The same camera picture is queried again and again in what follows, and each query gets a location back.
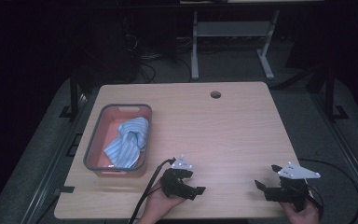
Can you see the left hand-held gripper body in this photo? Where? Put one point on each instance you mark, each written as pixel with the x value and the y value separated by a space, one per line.
pixel 174 185

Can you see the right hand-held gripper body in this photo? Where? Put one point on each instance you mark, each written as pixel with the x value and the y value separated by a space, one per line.
pixel 289 189

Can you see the person's left hand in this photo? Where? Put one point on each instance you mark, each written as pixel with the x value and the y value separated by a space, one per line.
pixel 158 203

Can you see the person's right hand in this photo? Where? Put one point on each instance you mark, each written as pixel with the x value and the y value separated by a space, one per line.
pixel 303 215

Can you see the blue striped cloth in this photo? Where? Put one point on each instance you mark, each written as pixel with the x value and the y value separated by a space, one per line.
pixel 127 143

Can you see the pink basket with grey rim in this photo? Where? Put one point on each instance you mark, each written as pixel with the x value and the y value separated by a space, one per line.
pixel 105 137

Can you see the grey metal stand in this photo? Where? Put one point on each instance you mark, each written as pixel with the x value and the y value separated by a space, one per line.
pixel 233 28

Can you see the black metal post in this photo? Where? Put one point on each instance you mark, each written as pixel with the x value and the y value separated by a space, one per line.
pixel 74 93
pixel 330 93

